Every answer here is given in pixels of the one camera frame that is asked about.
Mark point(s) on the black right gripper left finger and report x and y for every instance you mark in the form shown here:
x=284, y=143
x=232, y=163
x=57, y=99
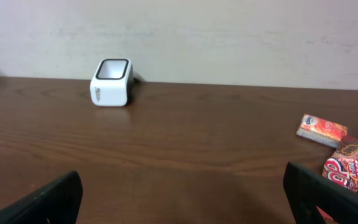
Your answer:
x=56, y=202

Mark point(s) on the orange tissue packet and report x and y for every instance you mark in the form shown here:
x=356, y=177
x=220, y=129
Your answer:
x=320, y=130

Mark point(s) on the red small packet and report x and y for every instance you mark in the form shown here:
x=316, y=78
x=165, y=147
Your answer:
x=342, y=166

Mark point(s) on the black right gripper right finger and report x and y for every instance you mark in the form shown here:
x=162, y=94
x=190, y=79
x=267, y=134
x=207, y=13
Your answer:
x=308, y=192

